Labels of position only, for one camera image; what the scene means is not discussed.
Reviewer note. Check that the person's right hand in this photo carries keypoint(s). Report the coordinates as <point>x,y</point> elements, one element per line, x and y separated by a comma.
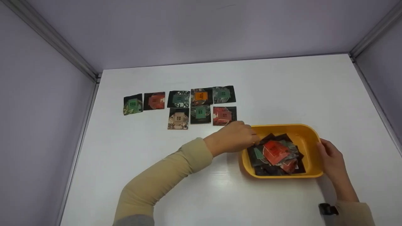
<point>334,163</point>

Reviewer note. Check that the person's left hand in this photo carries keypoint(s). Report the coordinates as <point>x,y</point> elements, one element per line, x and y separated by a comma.
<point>230,137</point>

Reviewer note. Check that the person's right fingers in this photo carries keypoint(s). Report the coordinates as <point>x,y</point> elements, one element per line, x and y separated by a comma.
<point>323,148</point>

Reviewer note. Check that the person's left fingers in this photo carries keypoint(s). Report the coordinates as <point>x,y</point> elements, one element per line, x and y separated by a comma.
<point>254,138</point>

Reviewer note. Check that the yellow plastic bin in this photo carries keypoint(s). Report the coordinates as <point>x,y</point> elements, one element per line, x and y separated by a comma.
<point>309,157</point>

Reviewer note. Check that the person's right forearm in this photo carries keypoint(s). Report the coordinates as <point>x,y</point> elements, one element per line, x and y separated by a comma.
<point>353,213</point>

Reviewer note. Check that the person's left forearm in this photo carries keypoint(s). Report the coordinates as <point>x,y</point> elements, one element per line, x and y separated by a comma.
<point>163,174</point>

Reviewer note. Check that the pile of assorted packets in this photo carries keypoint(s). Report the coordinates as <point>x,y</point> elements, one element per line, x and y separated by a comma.
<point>276,153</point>

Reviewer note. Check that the square packet, red label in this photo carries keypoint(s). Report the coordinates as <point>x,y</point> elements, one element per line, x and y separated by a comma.
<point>224,115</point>
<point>154,101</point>

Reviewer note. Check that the square packet, grey-green label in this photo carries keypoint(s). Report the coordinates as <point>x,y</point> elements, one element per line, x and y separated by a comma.
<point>224,94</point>

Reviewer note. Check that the black wrist band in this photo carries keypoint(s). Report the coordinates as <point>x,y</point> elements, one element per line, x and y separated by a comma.
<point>326,209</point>

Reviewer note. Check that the square packet, orange label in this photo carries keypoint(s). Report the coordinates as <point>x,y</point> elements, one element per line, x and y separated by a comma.
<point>201,96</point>

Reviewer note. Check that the square packet, beige label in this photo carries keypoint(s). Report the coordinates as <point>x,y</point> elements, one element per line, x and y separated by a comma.
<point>178,118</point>

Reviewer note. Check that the square packet, teal label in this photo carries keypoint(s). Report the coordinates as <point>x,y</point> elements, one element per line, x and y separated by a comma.
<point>178,99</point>

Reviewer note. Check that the square packet, bright green label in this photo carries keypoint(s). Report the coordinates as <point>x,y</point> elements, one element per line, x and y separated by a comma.
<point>133,104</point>

